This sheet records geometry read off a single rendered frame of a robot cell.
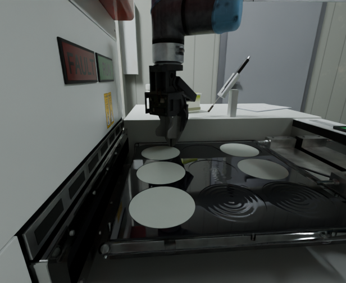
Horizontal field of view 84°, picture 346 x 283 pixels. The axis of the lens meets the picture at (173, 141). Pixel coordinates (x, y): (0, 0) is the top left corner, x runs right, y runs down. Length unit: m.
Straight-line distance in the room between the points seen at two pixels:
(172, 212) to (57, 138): 0.18
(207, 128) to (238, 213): 0.35
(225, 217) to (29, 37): 0.29
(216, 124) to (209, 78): 1.78
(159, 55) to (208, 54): 1.92
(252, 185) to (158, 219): 0.19
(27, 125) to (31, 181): 0.05
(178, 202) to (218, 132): 0.36
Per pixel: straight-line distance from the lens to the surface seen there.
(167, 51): 0.46
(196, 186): 0.35
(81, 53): 0.31
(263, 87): 2.57
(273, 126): 0.69
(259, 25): 2.55
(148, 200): 0.32
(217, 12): 0.44
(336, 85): 3.20
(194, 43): 2.35
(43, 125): 0.21
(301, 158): 0.61
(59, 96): 0.24
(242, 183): 0.38
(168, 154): 0.49
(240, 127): 0.64
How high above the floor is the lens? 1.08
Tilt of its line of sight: 18 degrees down
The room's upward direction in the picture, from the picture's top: straight up
